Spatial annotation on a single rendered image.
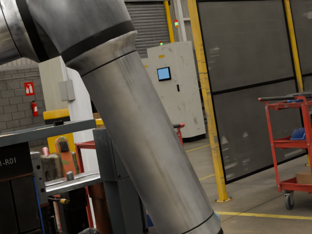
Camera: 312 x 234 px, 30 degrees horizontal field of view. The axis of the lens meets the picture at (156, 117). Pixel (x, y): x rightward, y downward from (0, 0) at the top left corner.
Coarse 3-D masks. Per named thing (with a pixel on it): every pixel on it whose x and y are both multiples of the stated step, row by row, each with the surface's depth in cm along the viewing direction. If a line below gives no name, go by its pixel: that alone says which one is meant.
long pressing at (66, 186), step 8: (80, 176) 159; (88, 176) 156; (96, 176) 154; (48, 184) 154; (64, 184) 149; (72, 184) 146; (80, 184) 147; (88, 184) 148; (48, 192) 142; (56, 192) 143
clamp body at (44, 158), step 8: (56, 152) 177; (72, 152) 171; (48, 160) 171; (56, 160) 168; (48, 168) 172; (56, 168) 168; (48, 176) 174; (56, 176) 168; (56, 184) 169; (56, 208) 174; (64, 216) 169; (56, 224) 176; (64, 224) 170; (64, 232) 171
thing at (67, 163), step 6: (60, 138) 169; (66, 138) 170; (54, 144) 170; (60, 144) 169; (66, 144) 169; (60, 150) 168; (66, 150) 169; (60, 156) 168; (66, 156) 169; (66, 162) 168; (72, 162) 170; (66, 168) 168; (72, 168) 169
